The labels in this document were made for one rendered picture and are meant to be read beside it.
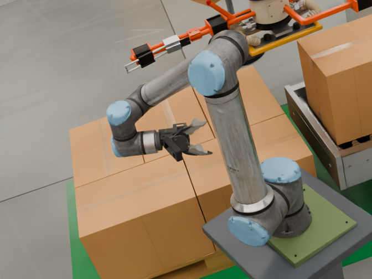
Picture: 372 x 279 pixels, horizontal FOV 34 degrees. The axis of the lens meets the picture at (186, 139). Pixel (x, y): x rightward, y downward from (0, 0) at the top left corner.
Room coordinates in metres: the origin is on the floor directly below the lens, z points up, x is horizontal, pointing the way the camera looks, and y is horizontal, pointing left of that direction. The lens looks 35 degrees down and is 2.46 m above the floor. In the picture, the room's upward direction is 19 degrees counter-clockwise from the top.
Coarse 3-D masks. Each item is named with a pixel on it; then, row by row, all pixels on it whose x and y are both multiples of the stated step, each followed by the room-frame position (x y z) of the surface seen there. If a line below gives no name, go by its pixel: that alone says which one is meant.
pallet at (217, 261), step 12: (216, 252) 2.27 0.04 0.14; (180, 264) 2.27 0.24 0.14; (192, 264) 2.36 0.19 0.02; (204, 264) 2.33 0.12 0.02; (216, 264) 2.27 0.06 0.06; (228, 264) 2.27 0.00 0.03; (156, 276) 2.26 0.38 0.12; (168, 276) 2.33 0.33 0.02; (180, 276) 2.30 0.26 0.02; (192, 276) 2.28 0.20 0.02; (204, 276) 2.27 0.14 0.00
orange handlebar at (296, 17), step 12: (288, 0) 2.46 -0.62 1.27; (240, 12) 2.48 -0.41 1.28; (252, 12) 2.45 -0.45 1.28; (288, 12) 2.34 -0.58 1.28; (324, 12) 2.23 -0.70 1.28; (336, 12) 2.23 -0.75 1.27; (180, 36) 2.46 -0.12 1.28; (192, 36) 2.42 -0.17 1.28; (156, 48) 2.44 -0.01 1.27; (132, 60) 2.40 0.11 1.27
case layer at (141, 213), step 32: (192, 96) 3.15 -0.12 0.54; (256, 96) 2.93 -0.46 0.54; (96, 128) 3.16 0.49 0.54; (160, 128) 2.93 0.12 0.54; (256, 128) 2.63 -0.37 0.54; (288, 128) 2.54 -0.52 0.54; (96, 160) 2.84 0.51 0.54; (128, 160) 2.74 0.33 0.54; (160, 160) 2.65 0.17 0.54; (192, 160) 2.55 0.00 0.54; (96, 192) 2.56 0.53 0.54; (128, 192) 2.47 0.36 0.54; (160, 192) 2.39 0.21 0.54; (192, 192) 2.31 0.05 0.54; (224, 192) 2.27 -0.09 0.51; (96, 224) 2.31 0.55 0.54; (128, 224) 2.26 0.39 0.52; (160, 224) 2.27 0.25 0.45; (192, 224) 2.27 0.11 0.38; (96, 256) 2.26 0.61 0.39; (128, 256) 2.26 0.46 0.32; (160, 256) 2.27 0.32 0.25; (192, 256) 2.27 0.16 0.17
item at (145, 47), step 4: (144, 44) 2.46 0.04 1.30; (148, 44) 2.45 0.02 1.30; (136, 48) 2.45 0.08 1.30; (140, 48) 2.44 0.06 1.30; (144, 48) 2.42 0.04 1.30; (148, 48) 2.41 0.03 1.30; (132, 52) 2.43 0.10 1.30; (136, 52) 2.41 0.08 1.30; (140, 52) 2.40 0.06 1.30; (144, 52) 2.40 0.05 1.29; (136, 56) 2.39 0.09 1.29
